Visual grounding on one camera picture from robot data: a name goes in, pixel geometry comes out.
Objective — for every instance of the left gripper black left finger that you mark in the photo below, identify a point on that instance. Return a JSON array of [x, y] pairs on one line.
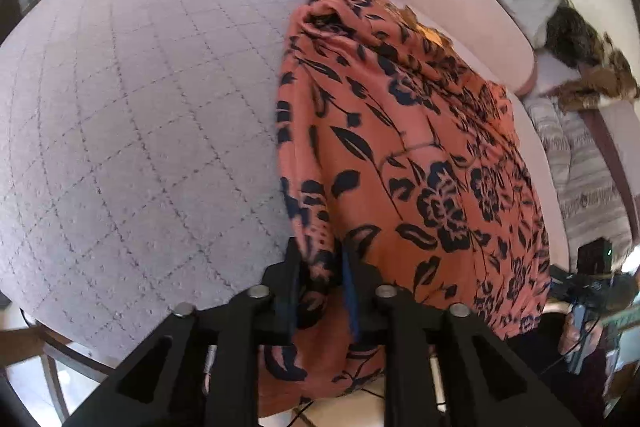
[[200, 367]]

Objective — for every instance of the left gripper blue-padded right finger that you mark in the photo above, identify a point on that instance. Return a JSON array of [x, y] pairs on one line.
[[443, 367]]

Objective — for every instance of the orange black floral shirt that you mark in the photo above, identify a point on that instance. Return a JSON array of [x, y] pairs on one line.
[[391, 146]]

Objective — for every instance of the person's right hand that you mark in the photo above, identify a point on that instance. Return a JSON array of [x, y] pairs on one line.
[[575, 336]]

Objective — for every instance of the striped floral back cushion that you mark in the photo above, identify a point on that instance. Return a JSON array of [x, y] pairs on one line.
[[591, 186]]

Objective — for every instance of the striped floral pillow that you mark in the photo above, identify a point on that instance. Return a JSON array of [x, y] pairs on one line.
[[546, 118]]

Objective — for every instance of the wooden chair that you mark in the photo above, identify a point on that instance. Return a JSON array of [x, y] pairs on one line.
[[46, 375]]

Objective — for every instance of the pink quilted mattress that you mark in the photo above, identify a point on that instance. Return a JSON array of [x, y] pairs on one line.
[[139, 162]]

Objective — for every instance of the brown patterned cloth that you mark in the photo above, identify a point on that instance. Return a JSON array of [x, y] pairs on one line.
[[600, 85]]

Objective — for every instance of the dark furry cushion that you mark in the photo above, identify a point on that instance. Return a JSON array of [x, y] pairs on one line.
[[572, 40]]

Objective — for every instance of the pink bolster cushion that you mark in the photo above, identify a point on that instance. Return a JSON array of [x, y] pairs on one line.
[[483, 30]]

